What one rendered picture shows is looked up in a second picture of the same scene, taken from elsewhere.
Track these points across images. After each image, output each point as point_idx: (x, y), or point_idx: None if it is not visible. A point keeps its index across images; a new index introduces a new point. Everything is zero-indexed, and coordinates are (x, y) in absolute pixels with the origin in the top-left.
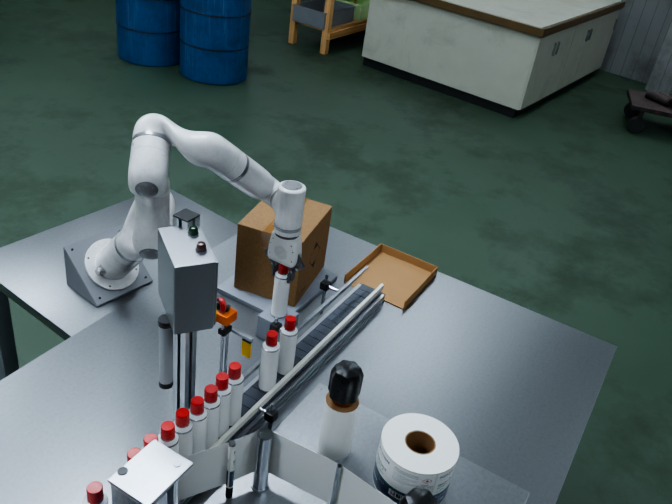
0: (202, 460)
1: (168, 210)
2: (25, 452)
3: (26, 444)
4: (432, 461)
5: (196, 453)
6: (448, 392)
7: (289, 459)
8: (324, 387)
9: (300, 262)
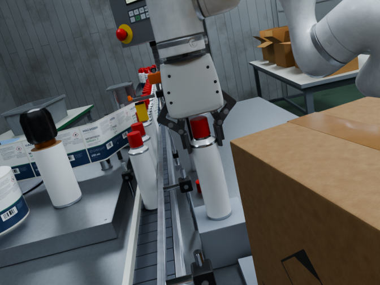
0: (121, 117)
1: (284, 1)
2: (238, 128)
3: (244, 128)
4: None
5: (121, 108)
6: None
7: (79, 144)
8: (103, 221)
9: (161, 109)
